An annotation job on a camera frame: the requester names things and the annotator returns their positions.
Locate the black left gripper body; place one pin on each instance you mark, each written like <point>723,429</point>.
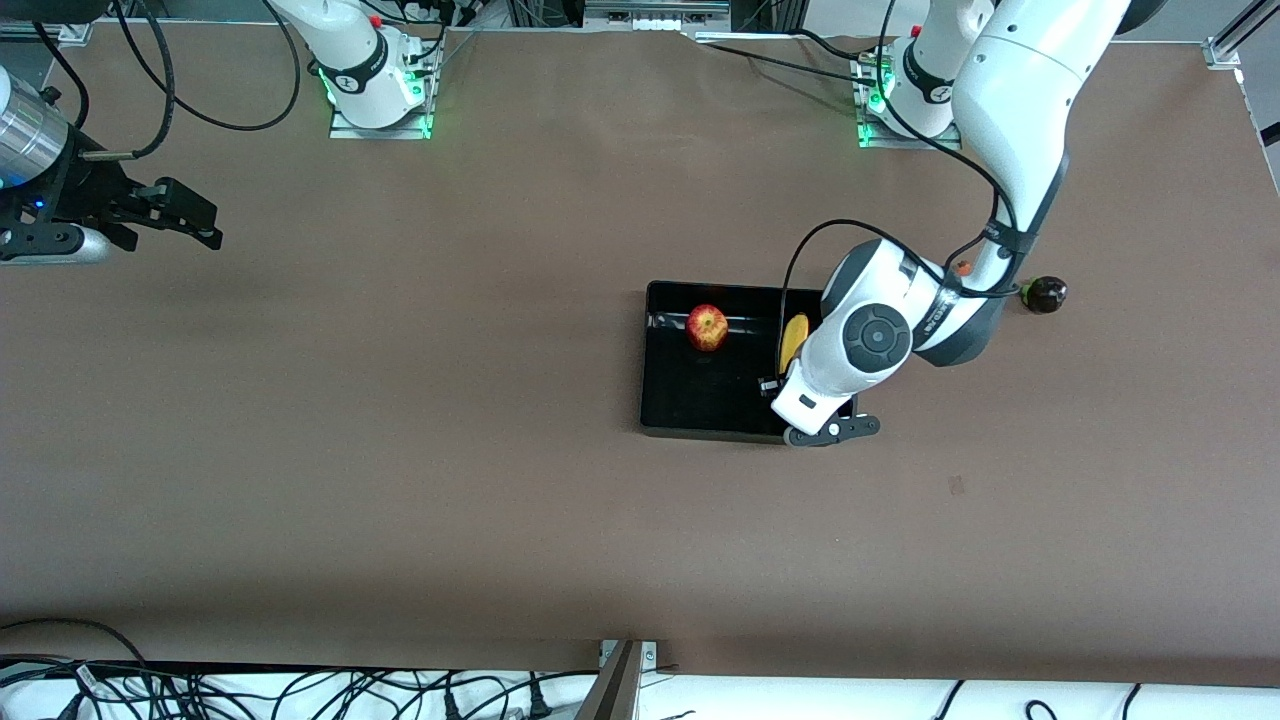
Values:
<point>771,386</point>

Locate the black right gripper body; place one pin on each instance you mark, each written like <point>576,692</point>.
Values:
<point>88,193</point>

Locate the yellow banana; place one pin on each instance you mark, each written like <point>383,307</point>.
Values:
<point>794,340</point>

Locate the black plastic box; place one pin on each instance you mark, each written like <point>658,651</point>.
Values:
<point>700,400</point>

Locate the red yellow apple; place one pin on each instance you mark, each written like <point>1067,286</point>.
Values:
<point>707,327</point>

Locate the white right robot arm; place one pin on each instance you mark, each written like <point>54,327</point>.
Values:
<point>360,70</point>

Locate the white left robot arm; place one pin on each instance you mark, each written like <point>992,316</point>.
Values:
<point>1020,90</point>

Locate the dark purple mangosteen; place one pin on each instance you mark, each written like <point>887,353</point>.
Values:
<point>1046,295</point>

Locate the grey power strip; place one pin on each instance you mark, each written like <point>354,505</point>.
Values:
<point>655,12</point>

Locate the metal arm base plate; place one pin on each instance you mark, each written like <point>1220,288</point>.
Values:
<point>880,140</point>
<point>380,131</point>

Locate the grey camera mount pole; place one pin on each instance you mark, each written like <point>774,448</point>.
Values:
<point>612,690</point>

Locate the aluminium frame profile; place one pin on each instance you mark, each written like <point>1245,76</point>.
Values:
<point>1235,40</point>

